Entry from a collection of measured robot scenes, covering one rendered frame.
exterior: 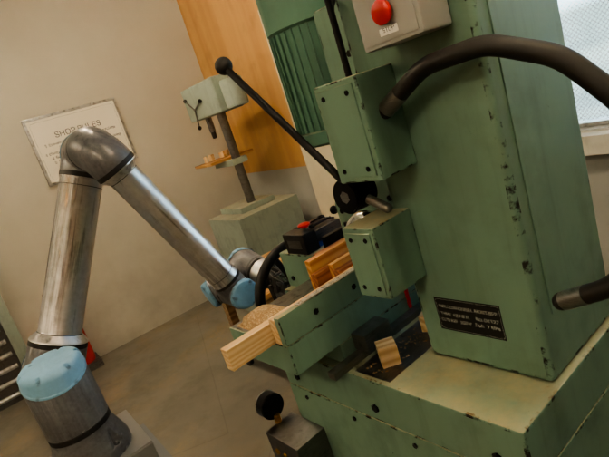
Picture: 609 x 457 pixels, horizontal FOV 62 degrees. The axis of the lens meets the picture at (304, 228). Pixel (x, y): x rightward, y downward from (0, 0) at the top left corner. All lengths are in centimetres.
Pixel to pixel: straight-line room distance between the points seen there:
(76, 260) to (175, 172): 267
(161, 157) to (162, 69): 67
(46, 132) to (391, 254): 330
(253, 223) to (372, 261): 249
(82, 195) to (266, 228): 197
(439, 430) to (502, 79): 53
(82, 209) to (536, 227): 112
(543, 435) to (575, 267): 25
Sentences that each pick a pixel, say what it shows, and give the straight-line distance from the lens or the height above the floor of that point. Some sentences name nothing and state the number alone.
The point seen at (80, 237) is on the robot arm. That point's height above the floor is 113.
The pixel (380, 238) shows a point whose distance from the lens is 77.
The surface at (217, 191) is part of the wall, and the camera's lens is 422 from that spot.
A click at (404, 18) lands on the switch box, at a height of 134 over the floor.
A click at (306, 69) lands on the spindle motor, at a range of 95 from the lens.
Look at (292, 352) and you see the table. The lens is 91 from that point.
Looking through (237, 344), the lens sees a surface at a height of 94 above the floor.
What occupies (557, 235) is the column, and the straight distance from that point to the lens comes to 81.
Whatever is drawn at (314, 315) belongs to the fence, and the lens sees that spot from 92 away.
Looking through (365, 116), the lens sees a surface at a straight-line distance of 71.
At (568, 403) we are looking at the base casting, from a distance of 87.
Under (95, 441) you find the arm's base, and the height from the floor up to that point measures 69.
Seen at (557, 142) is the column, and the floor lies 112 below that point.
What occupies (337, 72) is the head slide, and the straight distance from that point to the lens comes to 90.
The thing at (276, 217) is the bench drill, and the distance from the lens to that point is 334.
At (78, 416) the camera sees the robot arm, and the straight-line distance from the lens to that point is 136.
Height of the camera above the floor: 129
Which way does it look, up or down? 14 degrees down
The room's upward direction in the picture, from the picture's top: 18 degrees counter-clockwise
